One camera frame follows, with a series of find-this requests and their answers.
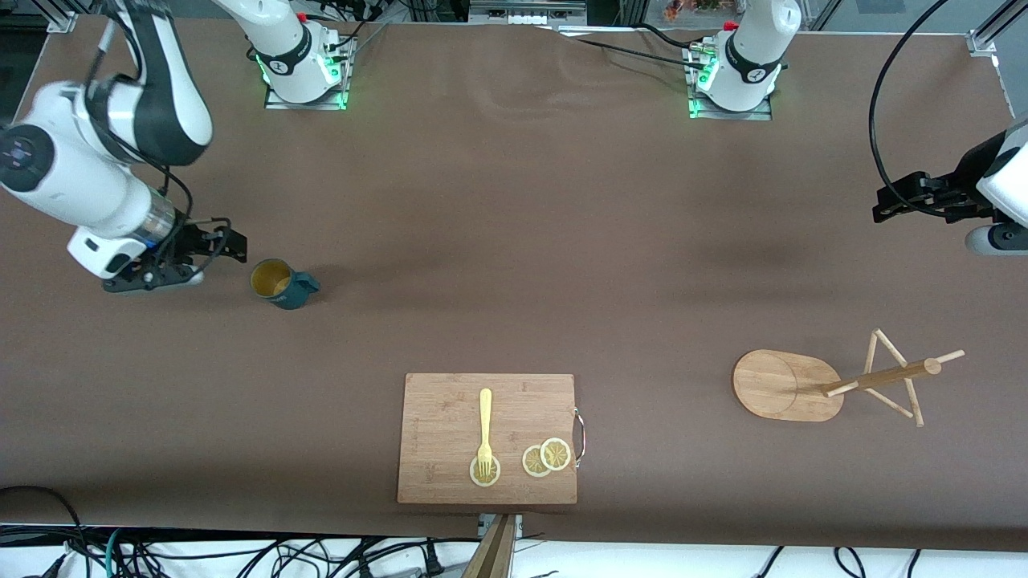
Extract teal cup yellow inside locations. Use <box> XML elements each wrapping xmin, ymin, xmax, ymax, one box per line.
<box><xmin>250</xmin><ymin>258</ymin><xmax>321</xmax><ymax>311</ymax></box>

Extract wooden cup rack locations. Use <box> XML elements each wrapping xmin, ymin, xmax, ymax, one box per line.
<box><xmin>732</xmin><ymin>328</ymin><xmax>966</xmax><ymax>429</ymax></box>

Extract bamboo cutting board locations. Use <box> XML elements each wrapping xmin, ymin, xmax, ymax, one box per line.
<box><xmin>397</xmin><ymin>373</ymin><xmax>578</xmax><ymax>506</ymax></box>

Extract orange red small objects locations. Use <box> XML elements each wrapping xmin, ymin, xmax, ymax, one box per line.
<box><xmin>663</xmin><ymin>0</ymin><xmax>724</xmax><ymax>22</ymax></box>

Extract yellow plastic fork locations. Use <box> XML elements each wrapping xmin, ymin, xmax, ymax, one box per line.
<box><xmin>477</xmin><ymin>389</ymin><xmax>494</xmax><ymax>479</ymax></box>

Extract grey box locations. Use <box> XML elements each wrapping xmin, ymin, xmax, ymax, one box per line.
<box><xmin>470</xmin><ymin>0</ymin><xmax>588</xmax><ymax>25</ymax></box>

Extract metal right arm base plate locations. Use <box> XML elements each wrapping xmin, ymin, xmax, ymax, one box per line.
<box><xmin>263</xmin><ymin>36</ymin><xmax>353</xmax><ymax>112</ymax></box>

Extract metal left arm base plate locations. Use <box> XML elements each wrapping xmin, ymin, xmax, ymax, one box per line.
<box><xmin>687</xmin><ymin>44</ymin><xmax>773</xmax><ymax>121</ymax></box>

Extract black looped cable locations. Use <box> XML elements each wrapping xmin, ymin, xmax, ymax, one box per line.
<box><xmin>0</xmin><ymin>486</ymin><xmax>85</xmax><ymax>578</ymax></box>

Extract black cable on table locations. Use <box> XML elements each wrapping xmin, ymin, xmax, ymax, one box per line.
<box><xmin>554</xmin><ymin>24</ymin><xmax>708</xmax><ymax>69</ymax></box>

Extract wooden post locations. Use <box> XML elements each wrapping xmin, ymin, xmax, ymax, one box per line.
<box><xmin>462</xmin><ymin>514</ymin><xmax>517</xmax><ymax>578</ymax></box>

